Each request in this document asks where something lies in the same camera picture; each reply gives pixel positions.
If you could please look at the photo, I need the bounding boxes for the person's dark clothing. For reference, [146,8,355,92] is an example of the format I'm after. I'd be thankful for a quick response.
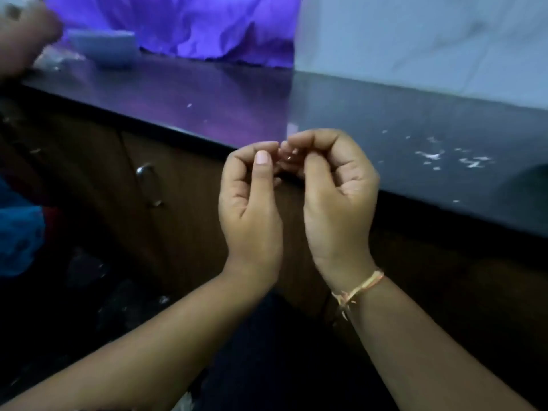
[171,290,401,411]

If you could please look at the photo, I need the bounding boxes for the person's left hand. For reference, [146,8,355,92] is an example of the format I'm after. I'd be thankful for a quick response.
[218,141,284,288]

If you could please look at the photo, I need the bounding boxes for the blue cloth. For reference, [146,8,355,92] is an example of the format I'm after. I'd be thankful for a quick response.
[0,177,46,278]

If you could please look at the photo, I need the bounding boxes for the orange thread wrist bracelet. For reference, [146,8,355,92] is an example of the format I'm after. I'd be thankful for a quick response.
[331,270,385,322]

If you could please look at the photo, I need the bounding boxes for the metal cabinet door handle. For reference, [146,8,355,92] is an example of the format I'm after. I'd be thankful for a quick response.
[136,163,164,208]

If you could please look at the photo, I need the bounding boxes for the person's left forearm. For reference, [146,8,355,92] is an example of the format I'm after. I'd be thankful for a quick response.
[0,263,279,411]

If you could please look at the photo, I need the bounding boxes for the person's right forearm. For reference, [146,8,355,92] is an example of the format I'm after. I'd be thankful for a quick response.
[330,271,537,411]

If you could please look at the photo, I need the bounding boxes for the brown wooden cabinet door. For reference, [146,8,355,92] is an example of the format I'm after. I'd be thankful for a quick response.
[119,130,332,315]

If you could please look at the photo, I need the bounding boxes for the purple cloth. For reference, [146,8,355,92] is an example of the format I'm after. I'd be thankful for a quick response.
[43,0,301,70]

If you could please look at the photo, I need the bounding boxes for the person's right hand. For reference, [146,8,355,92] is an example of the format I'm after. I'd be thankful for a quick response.
[277,128,381,293]

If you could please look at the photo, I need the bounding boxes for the scattered white peel scraps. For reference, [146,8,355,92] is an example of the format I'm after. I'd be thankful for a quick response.
[377,129,496,206]

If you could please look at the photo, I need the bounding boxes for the crumpled clear plastic wrapper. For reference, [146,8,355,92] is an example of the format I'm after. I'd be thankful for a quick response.
[33,45,86,72]

